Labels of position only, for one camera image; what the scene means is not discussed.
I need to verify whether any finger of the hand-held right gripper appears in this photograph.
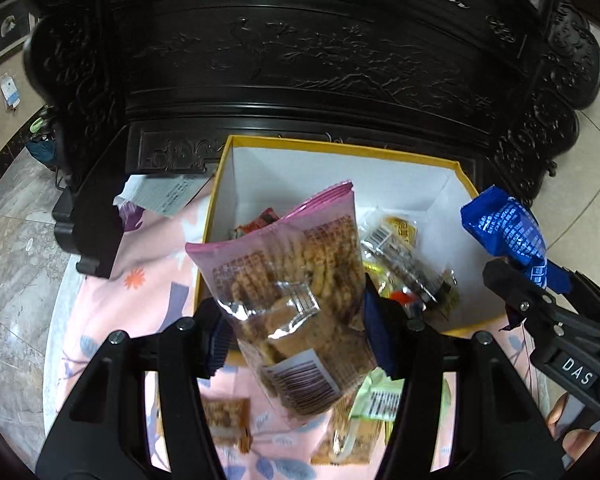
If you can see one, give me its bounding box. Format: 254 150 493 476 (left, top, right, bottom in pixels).
482 259 600 356
562 272 600 341

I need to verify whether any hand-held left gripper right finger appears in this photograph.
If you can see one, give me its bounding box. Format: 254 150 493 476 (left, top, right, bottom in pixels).
365 275 566 480

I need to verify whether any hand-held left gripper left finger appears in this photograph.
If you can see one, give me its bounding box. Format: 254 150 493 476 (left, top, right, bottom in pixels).
35 297 233 480

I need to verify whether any small orange white packet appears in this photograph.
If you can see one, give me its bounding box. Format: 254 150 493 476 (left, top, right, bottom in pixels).
377 280 426 312

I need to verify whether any blue snack packet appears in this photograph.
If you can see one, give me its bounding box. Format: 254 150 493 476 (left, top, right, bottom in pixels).
460 185 573 296

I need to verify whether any long clear dark-ended packet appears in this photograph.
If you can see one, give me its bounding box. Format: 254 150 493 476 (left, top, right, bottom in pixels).
360 225 461 318

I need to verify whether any pink waffle cookie packet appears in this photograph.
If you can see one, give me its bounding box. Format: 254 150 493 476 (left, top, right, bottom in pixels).
185 180 378 431

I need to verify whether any orange cake packet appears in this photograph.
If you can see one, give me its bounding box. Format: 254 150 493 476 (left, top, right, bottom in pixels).
365 212 418 251

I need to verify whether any red snack packet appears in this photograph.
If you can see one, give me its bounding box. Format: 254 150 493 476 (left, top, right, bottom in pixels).
230 208 281 241

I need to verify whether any yellow cardboard box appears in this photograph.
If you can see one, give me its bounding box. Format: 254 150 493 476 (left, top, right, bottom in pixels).
192 135 508 338

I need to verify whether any person's right hand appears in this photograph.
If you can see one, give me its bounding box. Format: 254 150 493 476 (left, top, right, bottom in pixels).
547 394 600 463

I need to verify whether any light green snack packet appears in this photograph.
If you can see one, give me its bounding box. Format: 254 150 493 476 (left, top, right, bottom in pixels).
347 367 453 423

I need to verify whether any brown nut brittle packet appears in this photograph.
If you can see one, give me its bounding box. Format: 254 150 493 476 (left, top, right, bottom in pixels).
200 396 253 453

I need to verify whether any tan cracker packet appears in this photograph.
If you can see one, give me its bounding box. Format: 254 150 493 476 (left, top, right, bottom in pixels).
311 404 383 466

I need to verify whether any pink floral tablecloth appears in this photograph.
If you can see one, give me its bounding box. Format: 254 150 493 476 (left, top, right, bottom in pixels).
42 187 551 480

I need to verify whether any white paper sheet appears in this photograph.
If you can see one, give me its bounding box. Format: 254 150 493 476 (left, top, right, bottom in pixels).
114 174 216 218

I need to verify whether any dark blue bag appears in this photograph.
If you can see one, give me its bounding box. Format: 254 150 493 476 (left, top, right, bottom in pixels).
26 132 58 167

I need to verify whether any dark carved wooden furniture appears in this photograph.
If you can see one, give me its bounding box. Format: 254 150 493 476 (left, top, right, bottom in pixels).
22 0 600 281

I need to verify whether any black framed picture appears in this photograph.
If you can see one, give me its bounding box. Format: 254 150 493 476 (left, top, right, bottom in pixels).
0 0 37 73

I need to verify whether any white blue wall device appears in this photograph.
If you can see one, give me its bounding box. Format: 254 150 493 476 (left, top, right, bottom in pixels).
0 74 22 110

